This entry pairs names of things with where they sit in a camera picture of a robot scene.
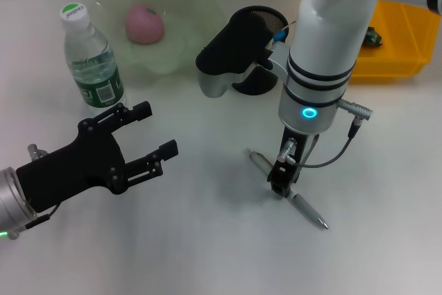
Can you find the black mesh pen holder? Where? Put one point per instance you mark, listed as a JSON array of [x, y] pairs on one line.
[[257, 82]]

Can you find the green plastic wrapper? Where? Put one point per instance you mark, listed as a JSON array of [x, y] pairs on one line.
[[373, 37]]

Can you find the grey ballpoint pen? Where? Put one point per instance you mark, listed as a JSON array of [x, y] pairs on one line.
[[307, 208]]

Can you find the green glass fruit plate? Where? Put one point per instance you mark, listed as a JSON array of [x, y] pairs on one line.
[[186, 15]]

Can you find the yellow plastic bin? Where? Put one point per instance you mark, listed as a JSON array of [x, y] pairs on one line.
[[407, 49]]

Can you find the pink toy peach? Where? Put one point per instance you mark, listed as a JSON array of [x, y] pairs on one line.
[[143, 25]]

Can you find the clear water bottle green label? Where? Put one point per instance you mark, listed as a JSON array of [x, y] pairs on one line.
[[95, 77]]

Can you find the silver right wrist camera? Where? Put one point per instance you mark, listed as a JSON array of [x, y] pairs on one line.
[[235, 53]]

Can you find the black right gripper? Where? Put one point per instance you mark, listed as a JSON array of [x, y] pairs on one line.
[[300, 143]]

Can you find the blue scissors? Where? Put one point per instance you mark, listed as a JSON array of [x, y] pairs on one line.
[[280, 35]]

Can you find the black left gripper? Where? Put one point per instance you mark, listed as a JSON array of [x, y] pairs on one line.
[[72, 174]]

